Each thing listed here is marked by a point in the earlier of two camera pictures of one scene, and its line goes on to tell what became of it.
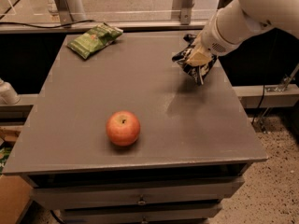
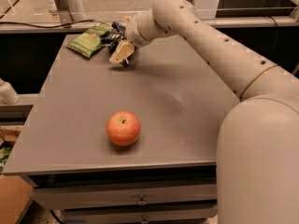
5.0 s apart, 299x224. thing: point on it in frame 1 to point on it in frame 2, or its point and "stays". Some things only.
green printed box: x=5 y=152 stays
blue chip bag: x=197 y=72 to x=113 y=41
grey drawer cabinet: x=192 y=152 stays
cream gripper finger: x=199 y=58 to x=123 y=50
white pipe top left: x=74 y=0 stays
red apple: x=122 y=128 stays
